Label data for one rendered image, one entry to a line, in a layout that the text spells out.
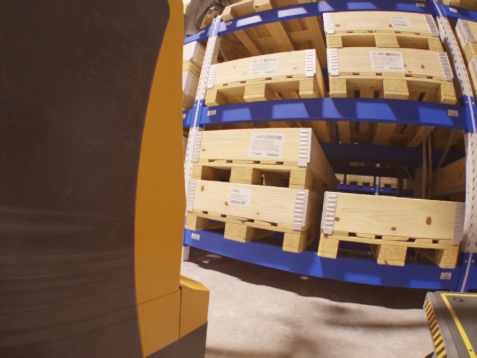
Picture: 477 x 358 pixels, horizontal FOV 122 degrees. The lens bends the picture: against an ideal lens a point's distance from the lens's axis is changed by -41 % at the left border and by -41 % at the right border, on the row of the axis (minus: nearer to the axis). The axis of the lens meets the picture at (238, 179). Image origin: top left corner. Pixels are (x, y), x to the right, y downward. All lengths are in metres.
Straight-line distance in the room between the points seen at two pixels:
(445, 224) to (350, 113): 0.80
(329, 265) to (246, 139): 0.88
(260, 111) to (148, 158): 1.23
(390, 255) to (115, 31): 1.26
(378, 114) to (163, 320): 1.31
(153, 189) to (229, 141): 1.15
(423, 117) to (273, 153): 0.92
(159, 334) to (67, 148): 0.31
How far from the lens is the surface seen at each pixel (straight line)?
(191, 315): 0.45
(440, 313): 0.63
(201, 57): 2.15
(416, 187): 2.62
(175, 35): 0.37
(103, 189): 0.26
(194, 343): 0.51
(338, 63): 1.46
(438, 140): 2.52
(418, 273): 1.36
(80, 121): 0.25
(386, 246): 1.21
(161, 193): 0.32
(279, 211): 1.23
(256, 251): 1.38
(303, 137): 1.25
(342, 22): 1.68
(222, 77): 1.68
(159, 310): 0.38
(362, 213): 1.18
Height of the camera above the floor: 0.55
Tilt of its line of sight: 4 degrees up
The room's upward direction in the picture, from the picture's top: 7 degrees clockwise
